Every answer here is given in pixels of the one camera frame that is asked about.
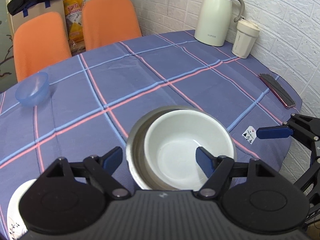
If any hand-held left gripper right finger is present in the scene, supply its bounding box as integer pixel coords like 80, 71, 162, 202
196, 147, 294, 201

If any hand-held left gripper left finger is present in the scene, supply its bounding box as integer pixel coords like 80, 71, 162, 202
37, 146, 132, 201

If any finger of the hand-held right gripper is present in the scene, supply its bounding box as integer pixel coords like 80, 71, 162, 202
294, 156, 320, 202
256, 114, 320, 157

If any steel plate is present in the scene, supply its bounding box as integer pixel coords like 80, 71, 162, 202
126, 106, 237, 190

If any white bowl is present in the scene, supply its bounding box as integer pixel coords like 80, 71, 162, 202
144, 109, 235, 190

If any white plate black floral print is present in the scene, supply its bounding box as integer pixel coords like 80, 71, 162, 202
7, 179, 38, 240

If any white tablecloth label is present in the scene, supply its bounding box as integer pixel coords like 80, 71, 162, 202
242, 127, 256, 142

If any black smartphone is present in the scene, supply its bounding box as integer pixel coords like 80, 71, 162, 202
258, 73, 296, 109

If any blue plaid tablecloth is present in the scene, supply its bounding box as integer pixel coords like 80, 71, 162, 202
0, 29, 303, 240

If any cream travel cup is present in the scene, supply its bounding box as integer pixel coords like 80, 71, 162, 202
231, 19, 260, 59

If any blue plastic bowl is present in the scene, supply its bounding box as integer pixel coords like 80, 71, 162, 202
15, 72, 49, 107

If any cream thermos jug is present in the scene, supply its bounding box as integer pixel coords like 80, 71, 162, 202
194, 0, 245, 47

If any orange chair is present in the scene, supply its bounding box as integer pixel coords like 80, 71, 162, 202
82, 0, 142, 52
13, 12, 72, 82

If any yellow snack bag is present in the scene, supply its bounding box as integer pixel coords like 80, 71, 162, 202
63, 0, 85, 43

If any frosted glass door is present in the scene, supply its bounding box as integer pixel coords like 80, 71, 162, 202
0, 0, 17, 93

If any cardboard box with black cloth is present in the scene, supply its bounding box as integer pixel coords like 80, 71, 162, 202
10, 0, 69, 39

